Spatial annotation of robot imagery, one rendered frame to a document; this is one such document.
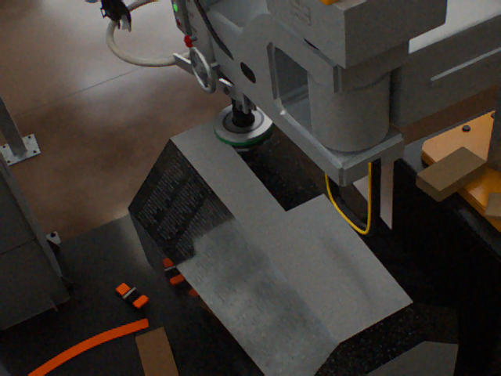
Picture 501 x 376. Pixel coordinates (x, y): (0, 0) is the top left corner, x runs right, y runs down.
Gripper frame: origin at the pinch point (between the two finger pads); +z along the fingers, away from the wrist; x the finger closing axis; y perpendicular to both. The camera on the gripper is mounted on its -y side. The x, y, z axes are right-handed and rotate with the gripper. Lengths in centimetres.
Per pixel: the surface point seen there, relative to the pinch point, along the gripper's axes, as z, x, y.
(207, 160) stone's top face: -3, 76, 55
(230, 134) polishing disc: -5, 79, 42
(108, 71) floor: 96, -85, -56
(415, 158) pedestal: 2, 139, 22
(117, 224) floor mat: 81, 5, 49
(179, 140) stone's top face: -2, 61, 49
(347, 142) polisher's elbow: -54, 136, 73
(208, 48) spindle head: -45, 79, 45
